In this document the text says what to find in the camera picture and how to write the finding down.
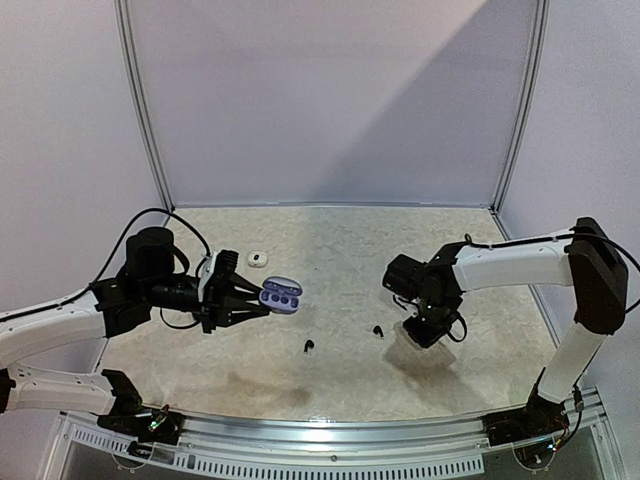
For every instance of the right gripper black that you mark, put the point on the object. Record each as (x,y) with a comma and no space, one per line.
(426,333)

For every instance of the aluminium front rail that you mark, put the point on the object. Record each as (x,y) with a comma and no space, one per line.
(213,447)

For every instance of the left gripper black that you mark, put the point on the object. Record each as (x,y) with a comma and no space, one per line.
(217,300)

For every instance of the black earbud left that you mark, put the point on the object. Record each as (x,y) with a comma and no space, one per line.
(308,346)

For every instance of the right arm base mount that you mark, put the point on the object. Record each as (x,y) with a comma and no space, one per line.
(537,418)

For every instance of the blue grey charging case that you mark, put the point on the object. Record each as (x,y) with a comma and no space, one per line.
(281,294)

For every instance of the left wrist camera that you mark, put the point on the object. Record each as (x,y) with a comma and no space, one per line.
(204,273)

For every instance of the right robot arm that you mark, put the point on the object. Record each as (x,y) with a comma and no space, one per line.
(582,257)

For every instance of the white earbud charging case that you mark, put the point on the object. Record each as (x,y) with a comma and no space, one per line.
(257,260)

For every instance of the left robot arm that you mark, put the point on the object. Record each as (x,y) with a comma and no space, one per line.
(112,307)

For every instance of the right aluminium frame post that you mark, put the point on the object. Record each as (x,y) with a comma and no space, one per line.
(530,74)

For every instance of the aluminium frame post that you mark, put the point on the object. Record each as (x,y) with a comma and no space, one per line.
(530,74)
(124,22)

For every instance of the left aluminium frame post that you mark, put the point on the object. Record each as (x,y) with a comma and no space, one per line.
(124,22)

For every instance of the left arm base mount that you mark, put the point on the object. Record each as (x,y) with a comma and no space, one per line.
(146,424)

